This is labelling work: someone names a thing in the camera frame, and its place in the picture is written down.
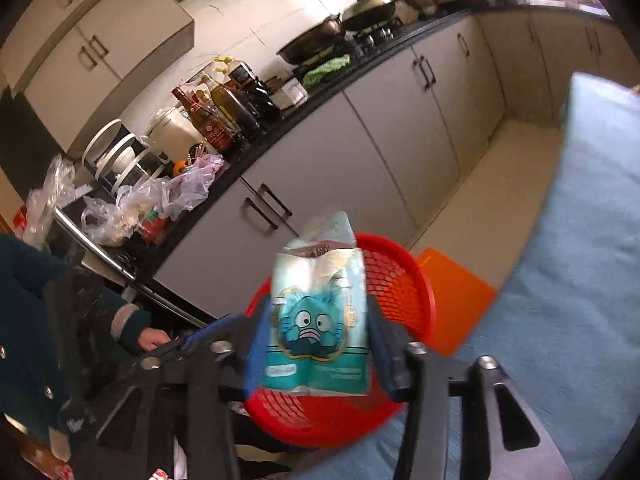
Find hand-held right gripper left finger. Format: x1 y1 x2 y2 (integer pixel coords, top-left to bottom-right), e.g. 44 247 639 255
92 302 273 480

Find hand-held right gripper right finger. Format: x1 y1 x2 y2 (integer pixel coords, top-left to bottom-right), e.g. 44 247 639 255
367 297 573 480

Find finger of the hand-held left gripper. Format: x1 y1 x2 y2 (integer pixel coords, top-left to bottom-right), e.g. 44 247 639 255
167 314 238 361

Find teal cartoon tissue pack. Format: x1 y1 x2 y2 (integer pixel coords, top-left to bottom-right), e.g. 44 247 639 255
262 211 373 397

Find red plastic basket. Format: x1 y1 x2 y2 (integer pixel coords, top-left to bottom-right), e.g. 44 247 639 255
239 232 437 450

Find orange plastic stool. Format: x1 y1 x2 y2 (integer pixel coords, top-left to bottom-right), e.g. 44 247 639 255
414 247 497 356

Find small red packet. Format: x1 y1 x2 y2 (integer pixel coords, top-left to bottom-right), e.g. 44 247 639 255
135 210 166 243

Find clear plastic bag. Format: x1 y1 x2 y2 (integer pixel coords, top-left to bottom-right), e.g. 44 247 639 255
80 177 166 246
25 156 76 248

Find white plastic bag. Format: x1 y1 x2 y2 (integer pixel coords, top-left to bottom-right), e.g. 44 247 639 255
160 154 226 221

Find white dish rack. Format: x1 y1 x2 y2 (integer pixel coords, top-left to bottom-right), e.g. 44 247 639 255
81 119 168 196

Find white electric pot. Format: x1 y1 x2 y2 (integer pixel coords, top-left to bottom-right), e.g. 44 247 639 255
145 107 203 161

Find blue tablecloth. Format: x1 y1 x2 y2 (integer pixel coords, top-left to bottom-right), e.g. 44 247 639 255
295 72 640 480

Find grey base cabinets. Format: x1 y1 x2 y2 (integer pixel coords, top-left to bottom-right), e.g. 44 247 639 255
155 7 616 321

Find group of condiment bottles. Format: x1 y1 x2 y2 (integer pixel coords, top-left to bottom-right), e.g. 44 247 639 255
171 55 281 156

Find small white box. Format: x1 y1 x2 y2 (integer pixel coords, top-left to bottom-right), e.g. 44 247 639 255
272 80 308 111

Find black kitchen countertop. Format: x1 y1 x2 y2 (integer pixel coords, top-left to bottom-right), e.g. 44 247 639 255
50 2 616 281

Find green cloth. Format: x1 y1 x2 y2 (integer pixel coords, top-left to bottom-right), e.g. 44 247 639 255
302 54 351 88

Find dark open wok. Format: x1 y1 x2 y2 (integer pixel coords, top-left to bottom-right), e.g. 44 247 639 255
275 14 347 66

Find gas stove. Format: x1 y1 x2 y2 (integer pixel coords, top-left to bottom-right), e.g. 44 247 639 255
292 15 406 78

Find wok with metal lid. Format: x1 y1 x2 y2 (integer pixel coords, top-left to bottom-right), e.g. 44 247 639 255
341 0 421 32

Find silver metal rail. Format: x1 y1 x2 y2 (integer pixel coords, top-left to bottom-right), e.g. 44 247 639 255
52 205 211 328

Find cream wall cabinet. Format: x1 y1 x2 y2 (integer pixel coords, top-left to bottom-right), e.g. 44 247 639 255
0 0 196 106

